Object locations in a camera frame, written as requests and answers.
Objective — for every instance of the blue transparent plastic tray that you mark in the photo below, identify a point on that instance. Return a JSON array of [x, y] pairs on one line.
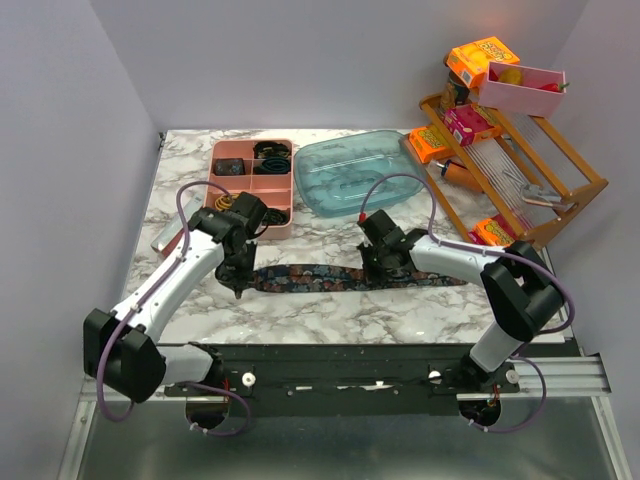
[[334, 176]]

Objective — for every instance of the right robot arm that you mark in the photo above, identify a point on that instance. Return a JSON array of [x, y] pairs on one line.
[[522, 293]]

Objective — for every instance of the orange snack box lower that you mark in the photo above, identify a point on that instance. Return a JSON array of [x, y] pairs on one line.
[[493, 231]]

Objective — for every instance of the yellow toy fruit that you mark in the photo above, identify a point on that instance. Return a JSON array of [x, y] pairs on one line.
[[511, 76]]

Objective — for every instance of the rolled gold tie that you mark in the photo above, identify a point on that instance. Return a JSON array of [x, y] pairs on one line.
[[225, 202]]

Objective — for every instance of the brown snack can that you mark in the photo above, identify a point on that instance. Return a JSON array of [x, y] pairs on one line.
[[456, 91]]

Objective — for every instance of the pink compartment organizer tray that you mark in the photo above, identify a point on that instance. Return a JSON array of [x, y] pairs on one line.
[[276, 191]]

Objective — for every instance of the rolled teal tie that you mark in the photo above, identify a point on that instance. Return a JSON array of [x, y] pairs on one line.
[[272, 166]]

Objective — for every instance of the rolled black tie bottom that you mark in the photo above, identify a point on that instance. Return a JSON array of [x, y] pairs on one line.
[[276, 217]]

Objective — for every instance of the orange snack box middle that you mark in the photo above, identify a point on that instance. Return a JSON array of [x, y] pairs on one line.
[[429, 144]]

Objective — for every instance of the red toy pepper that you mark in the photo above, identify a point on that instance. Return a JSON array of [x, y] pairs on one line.
[[555, 87]]

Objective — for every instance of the aluminium rail frame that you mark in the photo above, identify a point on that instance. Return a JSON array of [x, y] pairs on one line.
[[574, 437]]

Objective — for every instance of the rolled black tie top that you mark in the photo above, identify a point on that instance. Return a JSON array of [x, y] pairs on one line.
[[271, 149]]

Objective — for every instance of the orange snack box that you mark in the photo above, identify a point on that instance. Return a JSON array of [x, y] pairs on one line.
[[429, 144], [470, 62], [493, 231]]

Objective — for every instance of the pink rectangular bin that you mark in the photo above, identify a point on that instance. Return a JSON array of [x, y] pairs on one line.
[[525, 99]]

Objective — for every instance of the wooden dish rack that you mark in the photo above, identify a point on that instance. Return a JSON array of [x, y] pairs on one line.
[[530, 150]]

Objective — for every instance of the floral patterned necktie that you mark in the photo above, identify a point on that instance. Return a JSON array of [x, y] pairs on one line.
[[322, 278]]

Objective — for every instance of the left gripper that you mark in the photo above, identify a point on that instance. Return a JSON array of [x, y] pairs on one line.
[[238, 280]]

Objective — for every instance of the pink silver flat box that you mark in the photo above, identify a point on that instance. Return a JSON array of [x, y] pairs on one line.
[[169, 236]]

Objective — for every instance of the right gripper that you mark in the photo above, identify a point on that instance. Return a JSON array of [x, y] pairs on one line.
[[371, 274]]

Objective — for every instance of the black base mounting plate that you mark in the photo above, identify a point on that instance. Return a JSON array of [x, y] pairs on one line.
[[350, 380]]

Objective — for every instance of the pink snack box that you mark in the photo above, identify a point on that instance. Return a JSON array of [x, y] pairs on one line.
[[470, 124]]

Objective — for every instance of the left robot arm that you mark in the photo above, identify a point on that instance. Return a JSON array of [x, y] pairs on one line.
[[120, 347]]

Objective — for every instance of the orange snack box top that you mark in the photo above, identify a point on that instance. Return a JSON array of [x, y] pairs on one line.
[[470, 62]]

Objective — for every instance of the rolled black tie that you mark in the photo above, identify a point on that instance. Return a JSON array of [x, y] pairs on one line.
[[276, 217], [271, 149]]

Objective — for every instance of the rolled dark floral tie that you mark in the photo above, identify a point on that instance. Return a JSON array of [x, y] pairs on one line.
[[228, 167]]

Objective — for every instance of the orange bottle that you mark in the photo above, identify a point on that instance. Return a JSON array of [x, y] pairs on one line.
[[458, 175]]

